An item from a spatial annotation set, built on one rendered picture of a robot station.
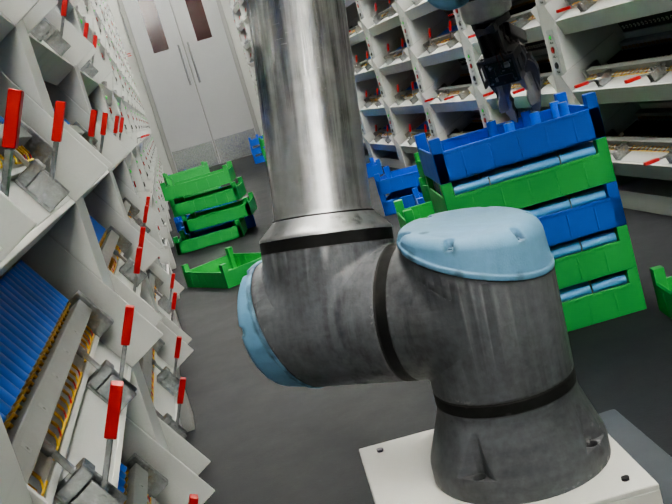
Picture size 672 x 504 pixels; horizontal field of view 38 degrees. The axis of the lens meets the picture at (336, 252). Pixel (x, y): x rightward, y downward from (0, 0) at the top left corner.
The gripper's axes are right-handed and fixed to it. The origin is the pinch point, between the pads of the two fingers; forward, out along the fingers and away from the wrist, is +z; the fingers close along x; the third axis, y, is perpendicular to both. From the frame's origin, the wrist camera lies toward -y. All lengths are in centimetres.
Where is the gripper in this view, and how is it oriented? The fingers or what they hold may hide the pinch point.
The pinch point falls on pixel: (525, 111)
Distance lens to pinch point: 187.3
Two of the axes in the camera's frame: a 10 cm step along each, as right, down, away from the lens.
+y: -3.5, 5.2, -7.8
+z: 3.8, 8.4, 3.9
